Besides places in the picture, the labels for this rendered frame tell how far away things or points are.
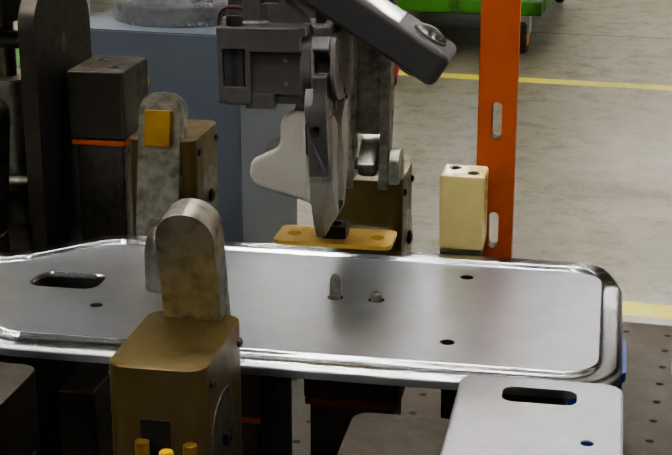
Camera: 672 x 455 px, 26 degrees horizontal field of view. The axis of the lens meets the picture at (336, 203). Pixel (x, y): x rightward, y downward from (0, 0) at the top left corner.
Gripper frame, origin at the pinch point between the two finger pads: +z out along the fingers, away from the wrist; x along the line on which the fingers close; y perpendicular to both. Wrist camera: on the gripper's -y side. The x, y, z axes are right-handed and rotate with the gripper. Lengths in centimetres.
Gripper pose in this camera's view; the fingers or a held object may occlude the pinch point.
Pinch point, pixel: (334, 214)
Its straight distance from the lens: 102.9
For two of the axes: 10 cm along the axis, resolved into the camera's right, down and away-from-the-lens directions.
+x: -1.9, 2.8, -9.4
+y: -9.8, -0.4, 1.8
